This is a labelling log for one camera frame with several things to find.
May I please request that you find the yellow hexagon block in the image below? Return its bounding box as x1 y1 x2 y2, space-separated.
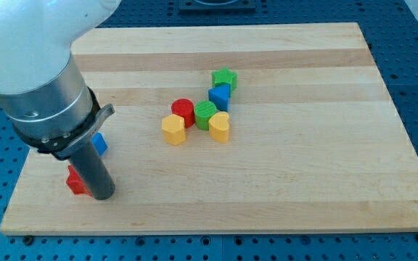
161 114 186 146

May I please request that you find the yellow heart block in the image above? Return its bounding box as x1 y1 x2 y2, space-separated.
208 112 230 143

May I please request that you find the green cylinder block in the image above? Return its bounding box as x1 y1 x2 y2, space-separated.
194 100 217 131

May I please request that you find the wooden board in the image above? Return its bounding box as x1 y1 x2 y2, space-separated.
0 22 418 236

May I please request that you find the blue cube block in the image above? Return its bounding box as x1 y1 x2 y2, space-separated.
91 132 108 156

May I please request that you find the red star block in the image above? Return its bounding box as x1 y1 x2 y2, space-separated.
66 165 92 197

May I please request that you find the red cylinder block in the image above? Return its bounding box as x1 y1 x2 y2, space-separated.
171 99 195 128

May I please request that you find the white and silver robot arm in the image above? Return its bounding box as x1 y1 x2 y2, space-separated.
0 0 120 160

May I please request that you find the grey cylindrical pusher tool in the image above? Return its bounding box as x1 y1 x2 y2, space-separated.
68 141 115 200

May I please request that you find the blue triangle block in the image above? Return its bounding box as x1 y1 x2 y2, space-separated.
208 84 231 112

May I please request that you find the green star block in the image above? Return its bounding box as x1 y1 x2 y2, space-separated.
211 67 238 96

